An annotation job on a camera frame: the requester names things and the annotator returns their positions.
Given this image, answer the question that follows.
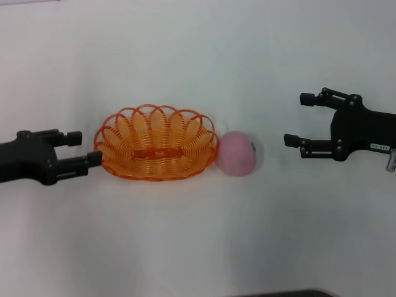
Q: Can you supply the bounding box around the dark robot torso edge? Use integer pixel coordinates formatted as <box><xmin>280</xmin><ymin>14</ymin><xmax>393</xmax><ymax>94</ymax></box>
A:
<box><xmin>239</xmin><ymin>289</ymin><xmax>337</xmax><ymax>297</ymax></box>

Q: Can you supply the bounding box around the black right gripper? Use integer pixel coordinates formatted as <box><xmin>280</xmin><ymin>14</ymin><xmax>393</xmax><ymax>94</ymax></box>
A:
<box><xmin>283</xmin><ymin>87</ymin><xmax>396</xmax><ymax>161</ymax></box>

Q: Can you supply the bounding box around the silver metal connector plug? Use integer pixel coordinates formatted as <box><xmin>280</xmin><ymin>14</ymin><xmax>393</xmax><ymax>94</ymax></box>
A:
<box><xmin>385</xmin><ymin>148</ymin><xmax>396</xmax><ymax>173</ymax></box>

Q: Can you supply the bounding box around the pink plush peach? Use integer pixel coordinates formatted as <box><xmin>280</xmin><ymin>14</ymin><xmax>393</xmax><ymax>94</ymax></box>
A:
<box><xmin>215</xmin><ymin>130</ymin><xmax>259</xmax><ymax>178</ymax></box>

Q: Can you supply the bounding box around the orange woven plastic basket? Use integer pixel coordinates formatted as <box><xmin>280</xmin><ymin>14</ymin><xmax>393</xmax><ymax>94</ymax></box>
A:
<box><xmin>93</xmin><ymin>104</ymin><xmax>220</xmax><ymax>182</ymax></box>

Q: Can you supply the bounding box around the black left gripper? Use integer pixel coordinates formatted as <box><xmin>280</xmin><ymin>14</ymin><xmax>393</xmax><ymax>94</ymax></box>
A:
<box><xmin>0</xmin><ymin>129</ymin><xmax>103</xmax><ymax>186</ymax></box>

